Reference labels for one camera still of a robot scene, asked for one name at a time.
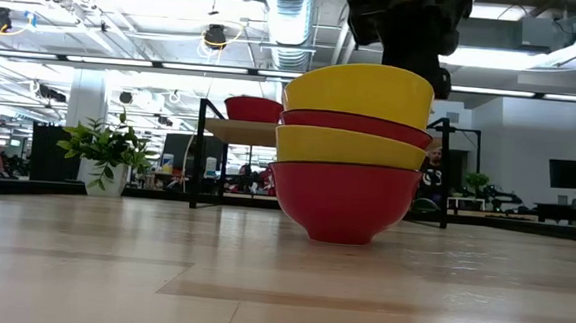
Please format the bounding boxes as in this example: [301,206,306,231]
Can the silver ribbed ventilation duct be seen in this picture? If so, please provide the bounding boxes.
[257,0,325,74]

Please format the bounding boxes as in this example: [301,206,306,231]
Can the large dark screen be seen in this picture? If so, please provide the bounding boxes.
[161,132,226,179]

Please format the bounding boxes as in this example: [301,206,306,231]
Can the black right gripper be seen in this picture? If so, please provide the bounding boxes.
[340,0,474,102]

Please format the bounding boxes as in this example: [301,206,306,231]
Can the black table edge rail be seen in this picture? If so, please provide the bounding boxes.
[0,176,576,244]

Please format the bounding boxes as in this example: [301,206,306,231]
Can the green plant white pot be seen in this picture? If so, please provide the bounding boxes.
[54,106,161,200]

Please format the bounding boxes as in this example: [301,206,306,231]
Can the black partition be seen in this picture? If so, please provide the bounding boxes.
[28,123,84,184]

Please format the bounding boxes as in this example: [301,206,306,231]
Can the yellow mini bowl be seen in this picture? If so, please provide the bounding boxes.
[273,123,429,172]
[279,58,437,132]

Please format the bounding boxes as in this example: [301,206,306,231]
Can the black computer monitor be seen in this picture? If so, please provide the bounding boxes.
[546,157,576,191]

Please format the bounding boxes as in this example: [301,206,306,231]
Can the black desk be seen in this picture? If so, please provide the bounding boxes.
[534,195,576,226]

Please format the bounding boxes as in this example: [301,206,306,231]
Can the wooden shelf black frame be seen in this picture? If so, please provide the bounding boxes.
[188,98,485,232]

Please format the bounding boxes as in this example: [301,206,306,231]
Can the red mini bowl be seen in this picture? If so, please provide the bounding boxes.
[222,94,286,125]
[278,107,435,151]
[264,158,424,250]

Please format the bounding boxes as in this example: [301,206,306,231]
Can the long ceiling light strip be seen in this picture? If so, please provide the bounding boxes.
[0,49,576,104]

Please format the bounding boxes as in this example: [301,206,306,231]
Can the small green potted plant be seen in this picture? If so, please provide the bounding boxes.
[462,170,492,201]

